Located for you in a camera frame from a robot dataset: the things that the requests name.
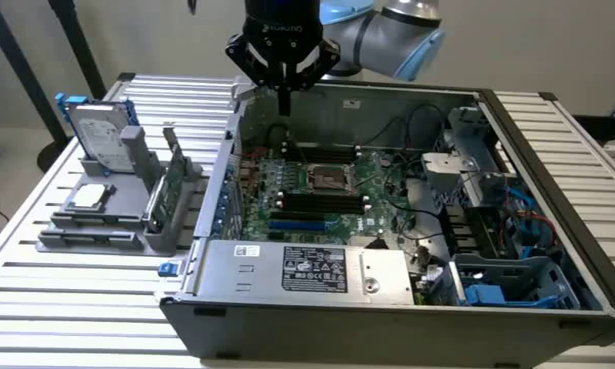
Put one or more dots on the metal disk bay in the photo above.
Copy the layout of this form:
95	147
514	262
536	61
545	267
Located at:
466	130

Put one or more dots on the CPU socket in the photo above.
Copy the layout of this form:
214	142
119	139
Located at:
330	177

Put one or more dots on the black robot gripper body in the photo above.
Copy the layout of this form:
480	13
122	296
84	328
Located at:
282	27

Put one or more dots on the blue case latch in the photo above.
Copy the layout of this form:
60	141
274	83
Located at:
168	269

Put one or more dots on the black stand pole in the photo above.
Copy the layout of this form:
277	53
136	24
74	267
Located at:
20	65

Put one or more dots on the green motherboard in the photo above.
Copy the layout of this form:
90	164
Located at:
338	227

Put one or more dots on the grey parts rack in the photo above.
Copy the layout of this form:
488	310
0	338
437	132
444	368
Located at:
118	192

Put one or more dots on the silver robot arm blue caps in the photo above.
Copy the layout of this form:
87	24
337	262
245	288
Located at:
390	34

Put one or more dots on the blue plastic drive cage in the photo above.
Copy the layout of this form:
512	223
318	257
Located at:
524	284

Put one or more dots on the blue expansion slot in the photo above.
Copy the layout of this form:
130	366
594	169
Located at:
297	227

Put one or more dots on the silver power supply unit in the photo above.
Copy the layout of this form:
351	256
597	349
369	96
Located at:
266	269

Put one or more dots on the blue disk carrier frame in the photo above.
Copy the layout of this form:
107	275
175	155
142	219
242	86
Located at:
132	111

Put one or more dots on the silver CPU chip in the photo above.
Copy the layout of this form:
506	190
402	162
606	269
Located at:
91	197

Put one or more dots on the silver hard disk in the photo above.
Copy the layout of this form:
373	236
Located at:
100	134

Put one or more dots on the black box beside table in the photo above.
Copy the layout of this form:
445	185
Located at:
597	128

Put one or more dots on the black RAM slot bank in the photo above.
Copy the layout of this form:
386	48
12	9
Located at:
323	203
321	151

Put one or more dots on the open black PC case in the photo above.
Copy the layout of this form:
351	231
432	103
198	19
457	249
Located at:
390	334

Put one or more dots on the green graphics card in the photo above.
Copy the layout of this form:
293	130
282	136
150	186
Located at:
171	184

